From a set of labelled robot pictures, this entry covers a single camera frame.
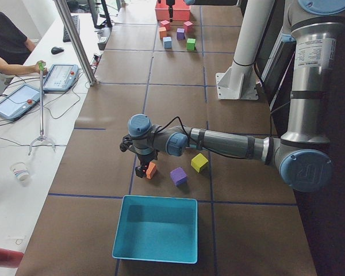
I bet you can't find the green block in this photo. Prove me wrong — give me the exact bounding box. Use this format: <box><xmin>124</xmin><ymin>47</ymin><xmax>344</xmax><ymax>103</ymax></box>
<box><xmin>186</xmin><ymin>38</ymin><xmax>196</xmax><ymax>51</ymax></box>

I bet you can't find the paper cup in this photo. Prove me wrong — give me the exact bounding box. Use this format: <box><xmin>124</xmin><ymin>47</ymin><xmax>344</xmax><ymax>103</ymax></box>
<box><xmin>10</xmin><ymin>162</ymin><xmax>29</xmax><ymax>181</ymax></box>

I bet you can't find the left side purple block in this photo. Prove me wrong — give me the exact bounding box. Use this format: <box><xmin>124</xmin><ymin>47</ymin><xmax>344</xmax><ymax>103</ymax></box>
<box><xmin>170</xmin><ymin>167</ymin><xmax>187</xmax><ymax>186</ymax></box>

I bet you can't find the aluminium frame post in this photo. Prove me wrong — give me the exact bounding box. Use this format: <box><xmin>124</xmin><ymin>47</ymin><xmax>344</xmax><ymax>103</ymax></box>
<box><xmin>54</xmin><ymin>0</ymin><xmax>97</xmax><ymax>87</ymax></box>

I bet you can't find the left side orange block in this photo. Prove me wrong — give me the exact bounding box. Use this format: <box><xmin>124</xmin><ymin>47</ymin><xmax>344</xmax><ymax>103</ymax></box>
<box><xmin>146</xmin><ymin>162</ymin><xmax>157</xmax><ymax>179</ymax></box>

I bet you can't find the black keyboard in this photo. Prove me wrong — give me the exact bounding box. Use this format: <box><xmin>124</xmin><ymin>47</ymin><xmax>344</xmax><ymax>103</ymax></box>
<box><xmin>63</xmin><ymin>14</ymin><xmax>81</xmax><ymax>43</ymax></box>

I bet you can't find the orange block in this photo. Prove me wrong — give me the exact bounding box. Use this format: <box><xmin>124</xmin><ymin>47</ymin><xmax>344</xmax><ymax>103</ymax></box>
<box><xmin>159</xmin><ymin>27</ymin><xmax>167</xmax><ymax>39</ymax></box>
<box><xmin>146</xmin><ymin>162</ymin><xmax>157</xmax><ymax>179</ymax></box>

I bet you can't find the black computer mouse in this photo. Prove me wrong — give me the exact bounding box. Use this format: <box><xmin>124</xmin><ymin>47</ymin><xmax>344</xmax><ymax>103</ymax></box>
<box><xmin>51</xmin><ymin>47</ymin><xmax>64</xmax><ymax>55</ymax></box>

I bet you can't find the white pedestal base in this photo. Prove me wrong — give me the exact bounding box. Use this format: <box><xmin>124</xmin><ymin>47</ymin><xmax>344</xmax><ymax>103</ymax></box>
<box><xmin>216</xmin><ymin>0</ymin><xmax>275</xmax><ymax>100</ymax></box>

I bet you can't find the pink plastic bin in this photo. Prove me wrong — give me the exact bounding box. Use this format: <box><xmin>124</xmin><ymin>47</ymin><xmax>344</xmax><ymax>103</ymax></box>
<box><xmin>155</xmin><ymin>0</ymin><xmax>191</xmax><ymax>21</ymax></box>

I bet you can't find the blue block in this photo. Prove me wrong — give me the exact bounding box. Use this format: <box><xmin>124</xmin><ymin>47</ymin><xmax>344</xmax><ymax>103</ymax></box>
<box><xmin>163</xmin><ymin>37</ymin><xmax>172</xmax><ymax>49</ymax></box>

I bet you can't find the right side purple block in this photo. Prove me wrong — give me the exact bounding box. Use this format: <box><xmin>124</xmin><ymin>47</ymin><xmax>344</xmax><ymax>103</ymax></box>
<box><xmin>176</xmin><ymin>28</ymin><xmax>185</xmax><ymax>41</ymax></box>

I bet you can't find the near teach pendant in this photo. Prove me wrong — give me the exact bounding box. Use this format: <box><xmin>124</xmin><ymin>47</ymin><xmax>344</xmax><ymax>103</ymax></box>
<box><xmin>0</xmin><ymin>85</ymin><xmax>43</xmax><ymax>120</ymax></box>

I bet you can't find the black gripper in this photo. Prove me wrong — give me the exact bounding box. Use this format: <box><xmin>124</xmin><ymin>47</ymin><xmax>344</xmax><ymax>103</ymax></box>
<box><xmin>135</xmin><ymin>152</ymin><xmax>158</xmax><ymax>177</ymax></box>

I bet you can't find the far teach pendant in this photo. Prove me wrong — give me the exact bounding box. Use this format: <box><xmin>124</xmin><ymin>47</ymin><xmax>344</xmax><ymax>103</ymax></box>
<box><xmin>43</xmin><ymin>64</ymin><xmax>79</xmax><ymax>94</ymax></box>

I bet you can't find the lower magenta block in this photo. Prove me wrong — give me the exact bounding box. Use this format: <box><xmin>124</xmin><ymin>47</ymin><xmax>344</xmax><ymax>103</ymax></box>
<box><xmin>183</xmin><ymin>21</ymin><xmax>194</xmax><ymax>33</ymax></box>

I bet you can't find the right side orange block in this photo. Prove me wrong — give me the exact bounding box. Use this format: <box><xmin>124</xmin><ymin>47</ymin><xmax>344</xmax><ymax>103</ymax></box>
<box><xmin>159</xmin><ymin>27</ymin><xmax>167</xmax><ymax>39</ymax></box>

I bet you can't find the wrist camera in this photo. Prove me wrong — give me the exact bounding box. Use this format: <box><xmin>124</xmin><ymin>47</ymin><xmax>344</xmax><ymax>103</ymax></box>
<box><xmin>119</xmin><ymin>135</ymin><xmax>134</xmax><ymax>152</ymax></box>

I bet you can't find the person in black shirt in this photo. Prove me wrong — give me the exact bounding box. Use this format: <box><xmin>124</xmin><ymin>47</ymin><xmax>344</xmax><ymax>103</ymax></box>
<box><xmin>0</xmin><ymin>11</ymin><xmax>48</xmax><ymax>76</ymax></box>

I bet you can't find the upper magenta block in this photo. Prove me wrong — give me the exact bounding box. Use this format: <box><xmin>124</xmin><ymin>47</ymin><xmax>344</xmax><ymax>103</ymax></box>
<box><xmin>159</xmin><ymin>20</ymin><xmax>171</xmax><ymax>30</ymax></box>

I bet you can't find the magenta block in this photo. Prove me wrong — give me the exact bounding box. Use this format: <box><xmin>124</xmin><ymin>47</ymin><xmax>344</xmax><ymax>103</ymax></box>
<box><xmin>159</xmin><ymin>20</ymin><xmax>171</xmax><ymax>30</ymax></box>
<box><xmin>183</xmin><ymin>21</ymin><xmax>194</xmax><ymax>33</ymax></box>

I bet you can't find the purple block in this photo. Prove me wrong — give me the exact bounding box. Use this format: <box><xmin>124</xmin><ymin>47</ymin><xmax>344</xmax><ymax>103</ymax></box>
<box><xmin>176</xmin><ymin>28</ymin><xmax>185</xmax><ymax>41</ymax></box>
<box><xmin>170</xmin><ymin>167</ymin><xmax>187</xmax><ymax>186</ymax></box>

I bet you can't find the teach pendant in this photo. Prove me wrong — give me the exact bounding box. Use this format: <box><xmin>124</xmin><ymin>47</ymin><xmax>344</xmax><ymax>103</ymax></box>
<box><xmin>0</xmin><ymin>85</ymin><xmax>43</xmax><ymax>120</ymax></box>
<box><xmin>43</xmin><ymin>64</ymin><xmax>79</xmax><ymax>94</ymax></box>

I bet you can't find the reach grabber tool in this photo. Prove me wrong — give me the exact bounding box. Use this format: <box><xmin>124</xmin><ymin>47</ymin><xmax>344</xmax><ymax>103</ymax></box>
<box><xmin>28</xmin><ymin>61</ymin><xmax>56</xmax><ymax>156</ymax></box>

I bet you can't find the yellow block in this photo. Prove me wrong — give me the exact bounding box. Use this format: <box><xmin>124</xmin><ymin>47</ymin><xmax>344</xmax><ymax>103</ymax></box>
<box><xmin>191</xmin><ymin>153</ymin><xmax>209</xmax><ymax>173</ymax></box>

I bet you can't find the teal plastic bin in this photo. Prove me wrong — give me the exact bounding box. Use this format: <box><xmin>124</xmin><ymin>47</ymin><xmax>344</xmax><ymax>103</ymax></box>
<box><xmin>112</xmin><ymin>195</ymin><xmax>198</xmax><ymax>264</ymax></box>

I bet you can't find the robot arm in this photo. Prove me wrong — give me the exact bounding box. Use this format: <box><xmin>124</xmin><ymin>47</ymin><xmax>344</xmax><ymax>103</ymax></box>
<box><xmin>166</xmin><ymin>0</ymin><xmax>196</xmax><ymax>20</ymax></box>
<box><xmin>120</xmin><ymin>1</ymin><xmax>345</xmax><ymax>192</ymax></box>

